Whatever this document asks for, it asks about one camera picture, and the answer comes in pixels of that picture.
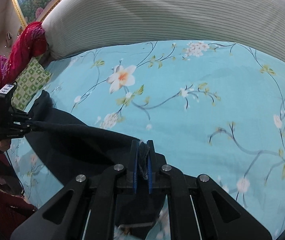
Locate red satin blanket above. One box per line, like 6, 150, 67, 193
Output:
0, 22, 47, 89

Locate black knit pants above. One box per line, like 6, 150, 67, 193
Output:
25, 89, 168, 239

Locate light blue floral bedsheet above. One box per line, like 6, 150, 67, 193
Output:
6, 39, 285, 240

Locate green checkered pillow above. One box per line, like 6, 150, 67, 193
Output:
11, 57, 51, 111

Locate left hand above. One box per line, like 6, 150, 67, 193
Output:
0, 139, 11, 152

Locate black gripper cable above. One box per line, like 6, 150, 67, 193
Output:
5, 151, 26, 197

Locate white striped bolster pillow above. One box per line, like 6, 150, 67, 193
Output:
42, 0, 285, 62

